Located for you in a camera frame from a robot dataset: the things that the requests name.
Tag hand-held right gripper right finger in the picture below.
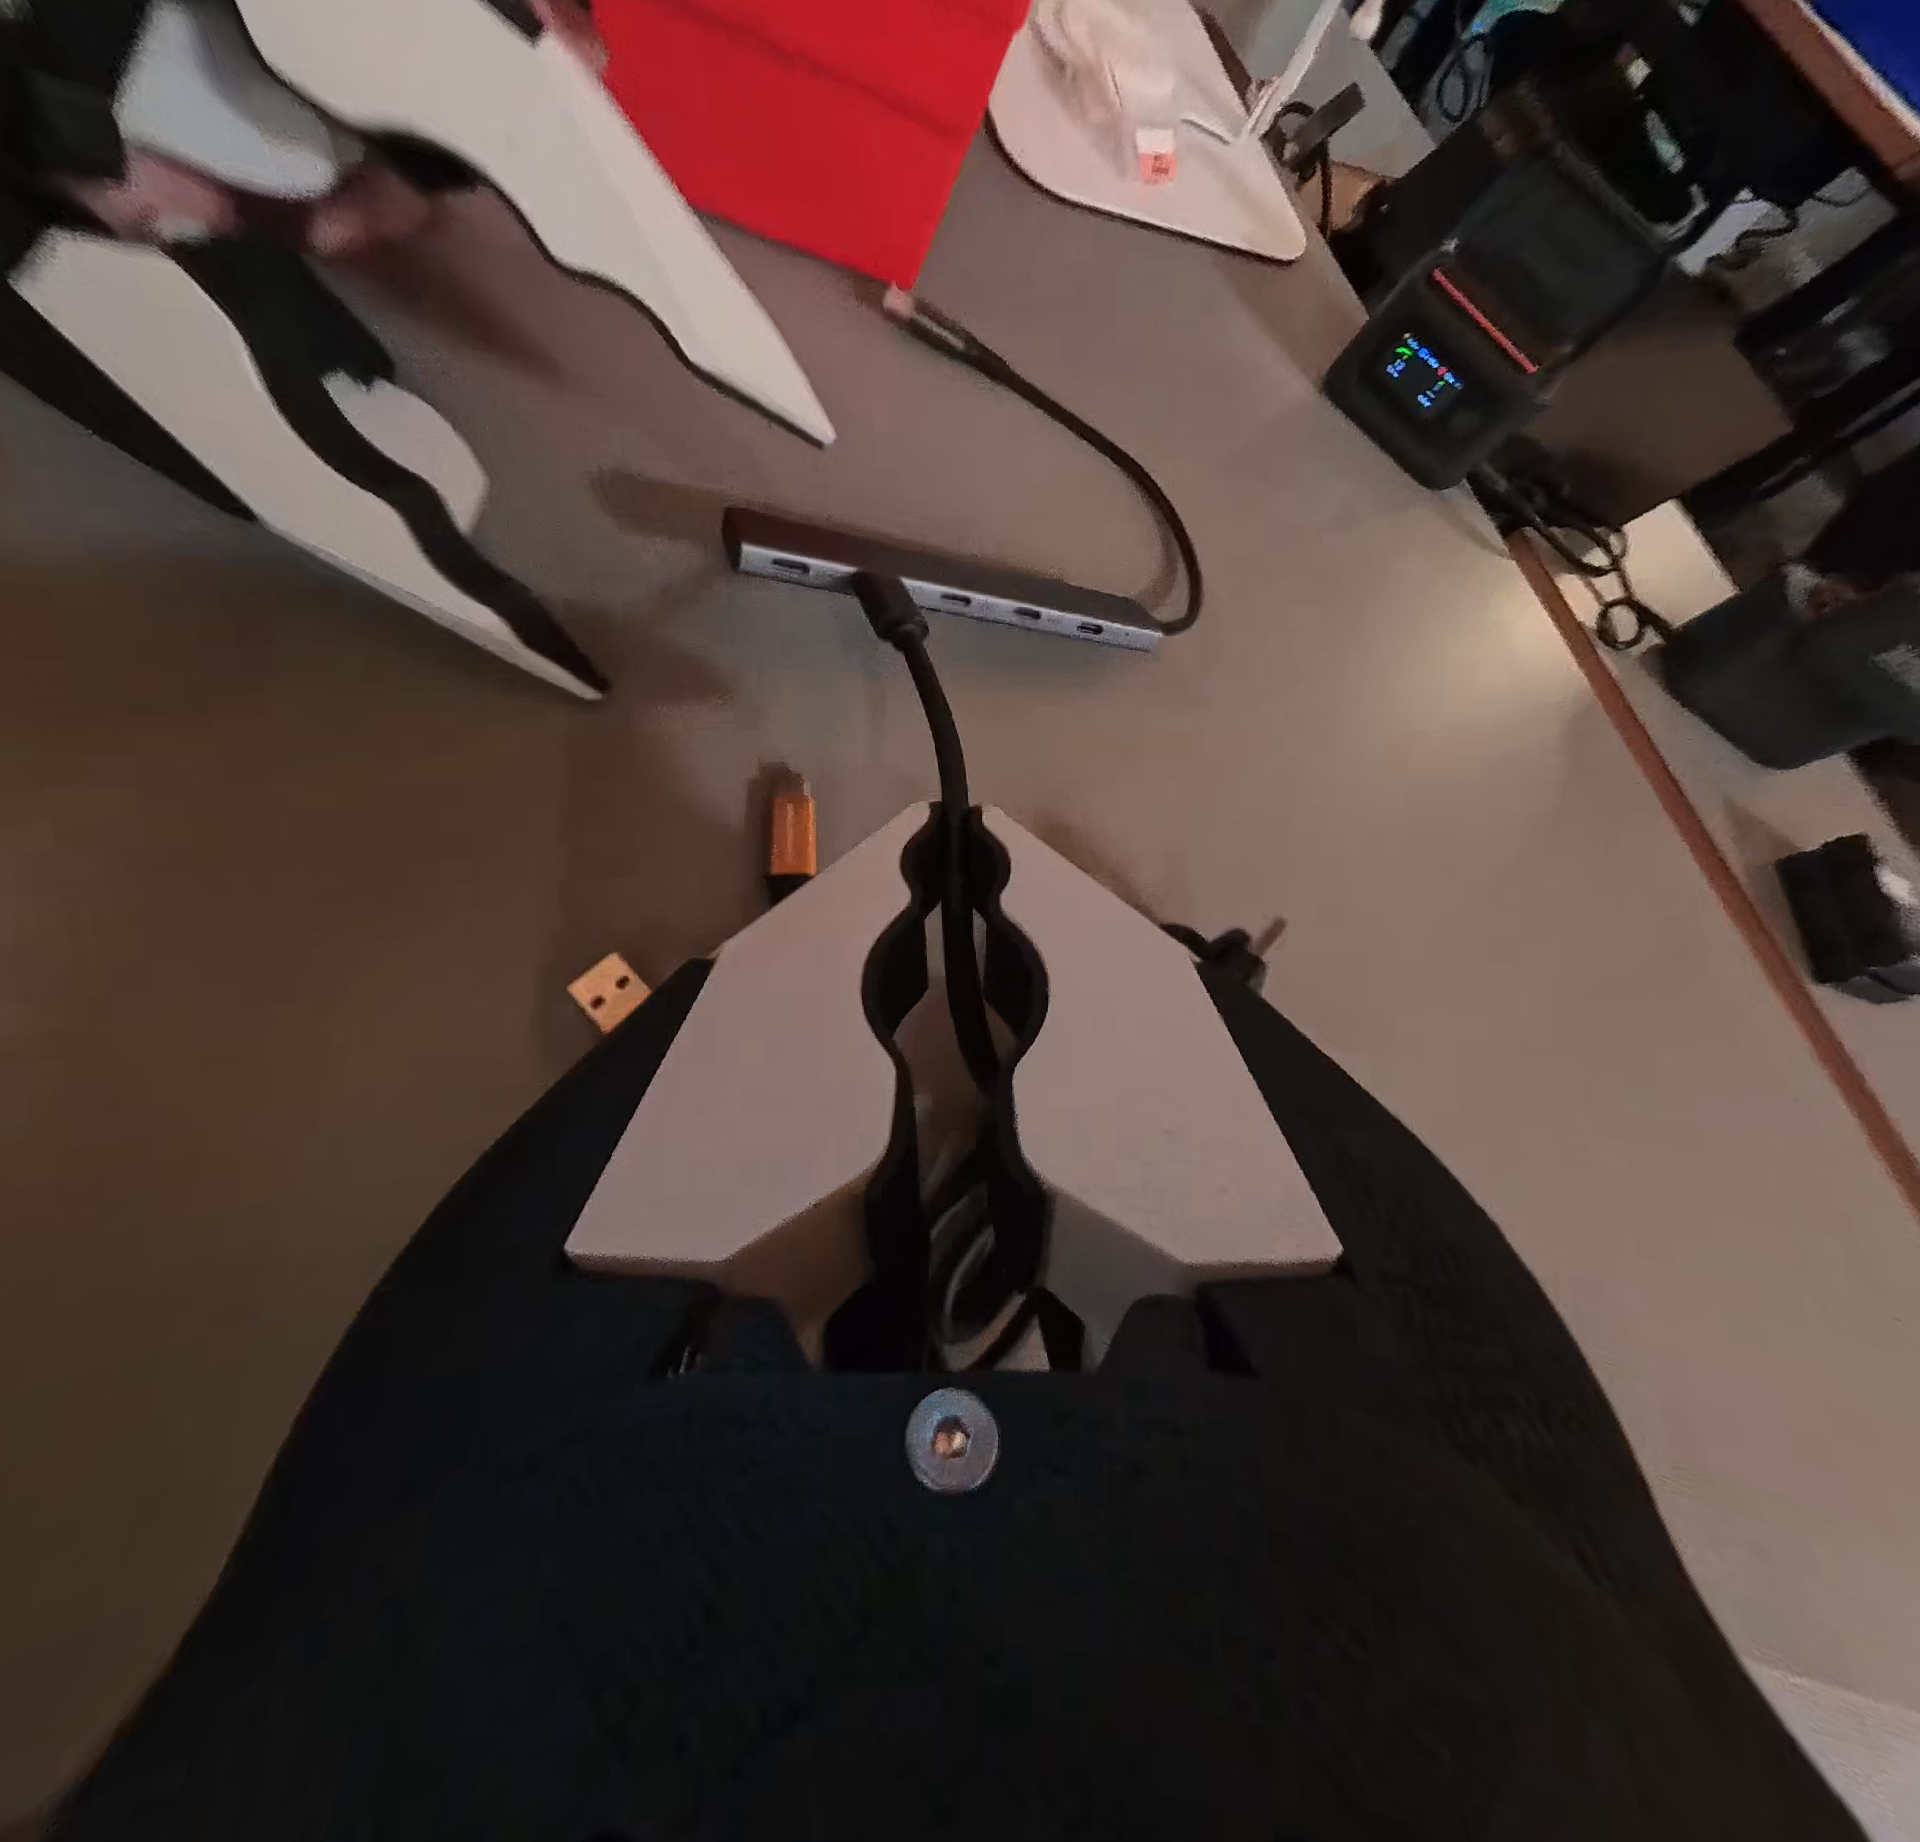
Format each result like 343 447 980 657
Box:
967 803 1340 1371

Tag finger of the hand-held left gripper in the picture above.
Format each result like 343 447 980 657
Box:
5 228 611 703
194 0 838 449

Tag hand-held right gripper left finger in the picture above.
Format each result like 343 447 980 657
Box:
564 803 961 1371

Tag black cable with orange plug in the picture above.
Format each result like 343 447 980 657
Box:
762 767 827 906

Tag red plastic bin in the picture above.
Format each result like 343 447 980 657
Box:
547 0 1061 294

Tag black usb-c cable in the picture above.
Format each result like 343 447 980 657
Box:
852 568 1051 1349

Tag grey usb hub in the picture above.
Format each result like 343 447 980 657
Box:
721 508 1165 660

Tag orange usb-a plug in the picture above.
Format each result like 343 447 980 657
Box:
565 948 655 1035

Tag person's left hand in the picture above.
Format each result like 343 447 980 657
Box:
58 158 404 259

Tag white lamp base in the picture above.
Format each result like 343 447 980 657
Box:
986 0 1403 265

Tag black box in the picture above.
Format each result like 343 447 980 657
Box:
1774 831 1920 1006

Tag dark grey bag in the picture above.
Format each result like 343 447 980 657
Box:
1662 564 1920 773

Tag black portable power station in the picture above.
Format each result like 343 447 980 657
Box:
1319 148 1668 494

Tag black clamp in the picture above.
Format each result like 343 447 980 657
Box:
1267 81 1369 180

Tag wooden desk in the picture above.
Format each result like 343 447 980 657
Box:
1665 0 1920 181

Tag black hub cable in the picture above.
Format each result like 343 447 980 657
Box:
882 287 1204 637

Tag white cable bundle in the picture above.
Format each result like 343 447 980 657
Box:
1033 0 1194 126

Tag black power cables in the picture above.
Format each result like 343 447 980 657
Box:
1477 453 1668 656

